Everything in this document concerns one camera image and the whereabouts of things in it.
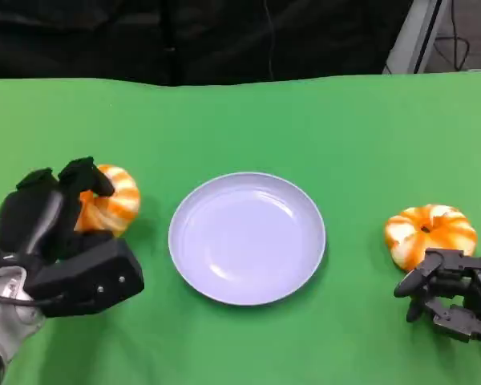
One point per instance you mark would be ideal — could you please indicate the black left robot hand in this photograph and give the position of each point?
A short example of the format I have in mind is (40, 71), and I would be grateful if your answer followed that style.
(32, 220)

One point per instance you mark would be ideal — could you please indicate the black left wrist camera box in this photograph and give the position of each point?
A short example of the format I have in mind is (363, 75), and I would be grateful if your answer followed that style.
(96, 276)

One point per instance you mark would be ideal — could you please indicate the grey metal frame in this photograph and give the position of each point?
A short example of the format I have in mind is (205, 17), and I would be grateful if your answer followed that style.
(417, 36)

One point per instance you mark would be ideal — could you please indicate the orange and white bread roll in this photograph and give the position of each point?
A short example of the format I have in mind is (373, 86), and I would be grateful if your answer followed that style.
(445, 232)
(120, 204)

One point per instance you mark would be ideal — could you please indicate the lilac plate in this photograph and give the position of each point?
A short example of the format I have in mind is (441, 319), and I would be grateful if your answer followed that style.
(246, 240)

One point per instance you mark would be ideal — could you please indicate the black backdrop cloth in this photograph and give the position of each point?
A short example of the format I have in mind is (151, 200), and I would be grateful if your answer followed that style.
(104, 40)

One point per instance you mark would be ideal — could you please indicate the green table cloth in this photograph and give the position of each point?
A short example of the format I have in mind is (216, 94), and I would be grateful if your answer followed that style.
(240, 128)

